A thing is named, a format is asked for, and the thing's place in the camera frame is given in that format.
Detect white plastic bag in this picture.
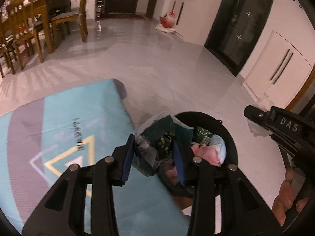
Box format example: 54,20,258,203
244,94,274,137

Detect white shoe cabinet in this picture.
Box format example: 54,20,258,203
169,0,230,46

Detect black round trash bin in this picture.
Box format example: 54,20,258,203
158,111,238,199

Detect black glass cabinet door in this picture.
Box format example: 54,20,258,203
205,0,273,76

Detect blue patterned rug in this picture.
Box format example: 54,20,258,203
1,79,188,235

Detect metal shoe rack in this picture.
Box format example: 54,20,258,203
95,0,105,36

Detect white drawer cabinet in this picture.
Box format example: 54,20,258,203
244,31,312,108

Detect dark green snack wrapper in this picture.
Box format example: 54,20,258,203
132,111,193,176

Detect right hand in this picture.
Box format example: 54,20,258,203
271,168,295,226

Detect wooden dining chair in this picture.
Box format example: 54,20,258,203
6,0,44,70
51,0,88,47
0,17,16,75

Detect red white gift bag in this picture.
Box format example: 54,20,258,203
155,11,177,34

